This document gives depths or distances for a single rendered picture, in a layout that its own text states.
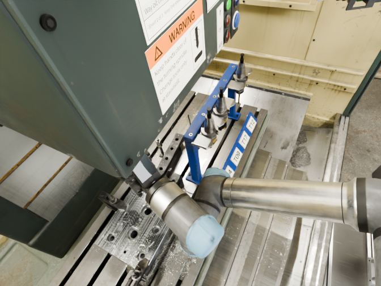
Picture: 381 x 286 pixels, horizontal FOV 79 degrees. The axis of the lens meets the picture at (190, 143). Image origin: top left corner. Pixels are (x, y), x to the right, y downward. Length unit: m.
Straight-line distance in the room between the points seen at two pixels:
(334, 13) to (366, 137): 1.65
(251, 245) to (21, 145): 1.00
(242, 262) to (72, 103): 1.03
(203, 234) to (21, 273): 1.33
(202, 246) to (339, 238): 1.50
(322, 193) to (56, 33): 0.46
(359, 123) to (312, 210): 2.37
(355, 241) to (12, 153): 1.89
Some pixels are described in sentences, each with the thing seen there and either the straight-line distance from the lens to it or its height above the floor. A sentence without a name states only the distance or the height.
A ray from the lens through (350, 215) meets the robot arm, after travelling 0.50.
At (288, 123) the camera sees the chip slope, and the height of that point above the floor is 0.78.
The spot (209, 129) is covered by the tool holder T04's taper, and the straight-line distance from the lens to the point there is 0.83.
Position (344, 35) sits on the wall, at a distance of 1.36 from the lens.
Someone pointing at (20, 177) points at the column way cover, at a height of 1.19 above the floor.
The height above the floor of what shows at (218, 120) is 1.22.
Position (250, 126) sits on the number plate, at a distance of 1.25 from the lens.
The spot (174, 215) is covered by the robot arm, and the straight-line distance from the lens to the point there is 0.47.
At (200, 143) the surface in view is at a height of 1.22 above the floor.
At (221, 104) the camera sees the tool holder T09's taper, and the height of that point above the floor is 1.26.
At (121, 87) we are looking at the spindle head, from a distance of 0.27.
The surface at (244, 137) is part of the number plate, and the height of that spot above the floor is 0.94.
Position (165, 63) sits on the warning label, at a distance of 0.34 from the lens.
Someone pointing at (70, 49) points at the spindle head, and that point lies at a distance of 0.22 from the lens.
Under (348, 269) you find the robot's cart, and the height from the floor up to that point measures 0.21.
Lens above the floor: 1.87
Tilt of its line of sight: 52 degrees down
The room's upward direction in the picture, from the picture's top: 10 degrees counter-clockwise
